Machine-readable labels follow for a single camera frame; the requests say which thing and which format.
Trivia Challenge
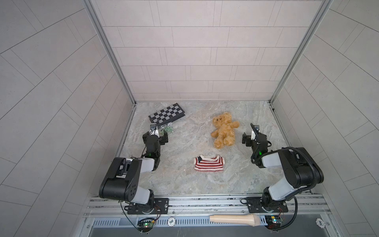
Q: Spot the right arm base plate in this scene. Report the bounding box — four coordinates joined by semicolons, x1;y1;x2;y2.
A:
242;197;288;213

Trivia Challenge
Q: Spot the left green circuit board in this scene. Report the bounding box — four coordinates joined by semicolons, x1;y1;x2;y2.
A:
137;217;156;233

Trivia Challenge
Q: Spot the aluminium front rail frame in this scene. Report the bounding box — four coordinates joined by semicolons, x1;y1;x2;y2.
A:
74;193;341;237

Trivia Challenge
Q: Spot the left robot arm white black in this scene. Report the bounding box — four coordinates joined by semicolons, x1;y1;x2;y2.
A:
99;130;168;214

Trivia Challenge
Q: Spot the beige cylindrical handle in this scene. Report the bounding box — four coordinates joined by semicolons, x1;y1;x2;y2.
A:
209;214;261;227

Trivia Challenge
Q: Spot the folded black white chessboard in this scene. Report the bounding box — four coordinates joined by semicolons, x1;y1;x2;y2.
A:
148;103;185;126

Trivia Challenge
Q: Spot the left aluminium corner post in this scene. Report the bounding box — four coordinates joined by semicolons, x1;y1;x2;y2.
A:
82;0;137;105

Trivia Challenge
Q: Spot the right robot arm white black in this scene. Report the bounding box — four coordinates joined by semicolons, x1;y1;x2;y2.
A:
242;129;324;213

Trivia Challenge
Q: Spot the aluminium corner post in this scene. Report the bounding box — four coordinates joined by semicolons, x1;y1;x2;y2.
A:
268;0;333;104
82;0;137;105

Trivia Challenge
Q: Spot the brown teddy bear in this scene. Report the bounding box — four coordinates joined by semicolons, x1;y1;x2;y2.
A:
211;112;239;149

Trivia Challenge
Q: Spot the right green circuit board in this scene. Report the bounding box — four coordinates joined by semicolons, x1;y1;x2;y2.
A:
265;215;282;230

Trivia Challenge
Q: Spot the small green clear bag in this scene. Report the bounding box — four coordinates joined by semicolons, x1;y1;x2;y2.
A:
159;124;174;135

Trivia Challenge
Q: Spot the red white striped sweater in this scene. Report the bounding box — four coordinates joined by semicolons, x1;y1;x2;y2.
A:
194;155;225;172

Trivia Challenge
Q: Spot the right aluminium corner post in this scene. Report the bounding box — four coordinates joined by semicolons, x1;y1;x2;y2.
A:
268;0;333;104

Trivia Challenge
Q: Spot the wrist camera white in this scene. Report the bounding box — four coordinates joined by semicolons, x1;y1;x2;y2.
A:
149;123;160;138
250;123;260;140

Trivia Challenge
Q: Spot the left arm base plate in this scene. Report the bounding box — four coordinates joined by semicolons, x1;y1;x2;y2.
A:
124;198;169;215

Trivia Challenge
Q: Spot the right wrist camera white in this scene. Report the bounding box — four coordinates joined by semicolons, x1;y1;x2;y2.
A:
250;123;260;140

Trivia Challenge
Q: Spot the green circuit board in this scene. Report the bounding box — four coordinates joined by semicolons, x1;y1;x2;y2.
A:
265;215;282;230
137;217;156;233

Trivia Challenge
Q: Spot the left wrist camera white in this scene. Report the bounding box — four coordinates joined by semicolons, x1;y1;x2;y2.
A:
149;123;160;138

